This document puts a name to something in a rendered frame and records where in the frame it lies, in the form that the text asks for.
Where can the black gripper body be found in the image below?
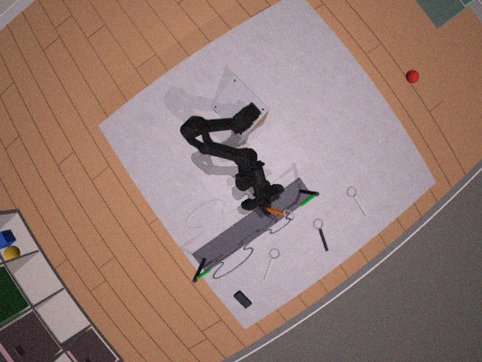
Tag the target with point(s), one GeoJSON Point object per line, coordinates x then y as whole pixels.
{"type": "Point", "coordinates": [251, 204]}

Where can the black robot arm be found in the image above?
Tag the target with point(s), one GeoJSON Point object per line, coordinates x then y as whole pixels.
{"type": "Point", "coordinates": [250, 169]}

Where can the orange handle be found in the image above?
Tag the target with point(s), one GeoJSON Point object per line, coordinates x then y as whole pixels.
{"type": "Point", "coordinates": [280, 212]}

